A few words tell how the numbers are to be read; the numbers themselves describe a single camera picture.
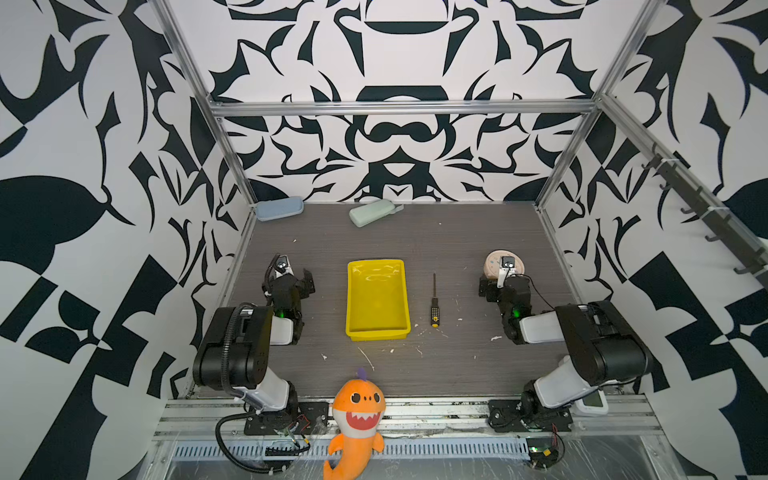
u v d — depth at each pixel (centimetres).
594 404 73
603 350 46
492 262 100
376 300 94
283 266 80
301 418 73
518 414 74
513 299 74
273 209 117
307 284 88
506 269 82
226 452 67
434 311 92
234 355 43
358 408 69
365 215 114
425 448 71
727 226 56
